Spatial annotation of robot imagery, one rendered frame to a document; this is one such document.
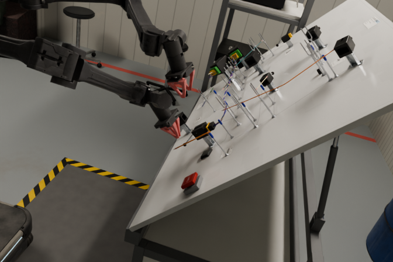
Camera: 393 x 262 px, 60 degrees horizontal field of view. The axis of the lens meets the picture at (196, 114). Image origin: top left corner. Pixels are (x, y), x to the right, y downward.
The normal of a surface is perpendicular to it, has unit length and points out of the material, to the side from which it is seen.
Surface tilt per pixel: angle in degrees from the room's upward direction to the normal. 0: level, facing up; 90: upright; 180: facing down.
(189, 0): 90
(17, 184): 0
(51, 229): 0
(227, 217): 0
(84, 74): 81
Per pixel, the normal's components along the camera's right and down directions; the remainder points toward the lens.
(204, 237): 0.21, -0.85
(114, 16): -0.19, 0.46
